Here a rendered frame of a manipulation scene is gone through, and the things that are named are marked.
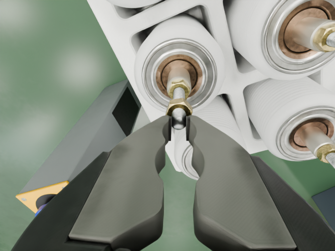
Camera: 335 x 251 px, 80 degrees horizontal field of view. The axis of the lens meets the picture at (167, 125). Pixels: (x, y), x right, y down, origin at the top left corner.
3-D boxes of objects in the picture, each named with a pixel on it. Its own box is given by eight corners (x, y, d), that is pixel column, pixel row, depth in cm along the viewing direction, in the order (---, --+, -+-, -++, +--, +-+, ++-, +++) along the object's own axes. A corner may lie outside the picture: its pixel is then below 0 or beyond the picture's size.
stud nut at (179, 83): (188, 77, 17) (188, 81, 17) (191, 95, 18) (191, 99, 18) (166, 81, 18) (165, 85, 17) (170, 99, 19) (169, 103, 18)
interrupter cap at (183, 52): (201, 22, 18) (201, 23, 17) (225, 93, 21) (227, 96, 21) (128, 58, 20) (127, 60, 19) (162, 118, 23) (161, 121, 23)
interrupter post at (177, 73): (185, 61, 20) (186, 71, 17) (194, 82, 21) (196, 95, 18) (163, 70, 20) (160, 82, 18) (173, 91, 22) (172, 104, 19)
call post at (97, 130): (143, 103, 50) (104, 218, 24) (118, 111, 52) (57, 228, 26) (129, 77, 47) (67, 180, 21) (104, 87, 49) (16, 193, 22)
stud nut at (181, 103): (190, 95, 14) (191, 101, 13) (194, 116, 15) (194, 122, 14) (163, 100, 14) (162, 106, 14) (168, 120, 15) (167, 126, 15)
